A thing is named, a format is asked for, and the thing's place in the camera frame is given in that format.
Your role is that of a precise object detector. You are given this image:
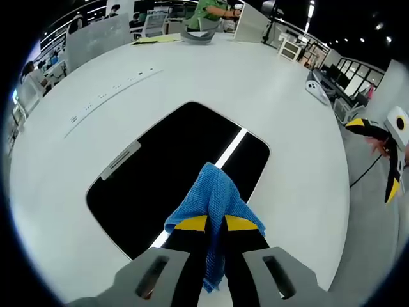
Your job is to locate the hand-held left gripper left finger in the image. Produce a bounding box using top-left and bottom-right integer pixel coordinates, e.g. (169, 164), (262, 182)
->
(66, 214), (209, 307)

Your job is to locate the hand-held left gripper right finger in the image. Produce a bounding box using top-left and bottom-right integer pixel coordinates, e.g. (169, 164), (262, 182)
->
(223, 214), (320, 307)

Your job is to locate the black mirror with white frame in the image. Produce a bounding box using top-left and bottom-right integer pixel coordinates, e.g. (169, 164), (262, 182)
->
(85, 101), (271, 260)

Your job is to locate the blue cleaning cloth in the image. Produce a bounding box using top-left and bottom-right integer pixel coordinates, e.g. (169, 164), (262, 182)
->
(164, 162), (266, 294)

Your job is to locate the person's right hand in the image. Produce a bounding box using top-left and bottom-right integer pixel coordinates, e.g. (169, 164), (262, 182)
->
(366, 136), (389, 157)

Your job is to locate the white cabinet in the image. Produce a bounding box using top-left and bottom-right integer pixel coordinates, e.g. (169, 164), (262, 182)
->
(279, 35), (301, 61)

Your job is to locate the straight ceiling light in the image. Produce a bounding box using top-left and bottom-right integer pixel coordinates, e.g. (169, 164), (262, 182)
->
(305, 0), (316, 33)

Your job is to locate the black light stand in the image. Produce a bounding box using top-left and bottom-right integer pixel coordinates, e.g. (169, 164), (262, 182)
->
(261, 0), (285, 45)

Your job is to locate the white partition panel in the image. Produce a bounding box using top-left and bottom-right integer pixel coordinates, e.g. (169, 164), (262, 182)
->
(233, 1), (271, 43)

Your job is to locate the white recessed socket strip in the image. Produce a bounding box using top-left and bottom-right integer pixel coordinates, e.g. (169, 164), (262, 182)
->
(63, 68), (164, 139)

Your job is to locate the grey curved headband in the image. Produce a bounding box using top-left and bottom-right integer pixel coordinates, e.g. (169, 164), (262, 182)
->
(180, 28), (217, 45)

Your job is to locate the yellow paper pad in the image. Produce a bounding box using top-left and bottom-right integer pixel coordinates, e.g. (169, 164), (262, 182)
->
(130, 34), (181, 45)

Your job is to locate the grey desk partition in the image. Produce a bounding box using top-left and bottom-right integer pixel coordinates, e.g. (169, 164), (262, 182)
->
(65, 13), (132, 73)

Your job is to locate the black cable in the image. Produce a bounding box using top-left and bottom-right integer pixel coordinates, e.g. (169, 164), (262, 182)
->
(349, 153), (384, 189)

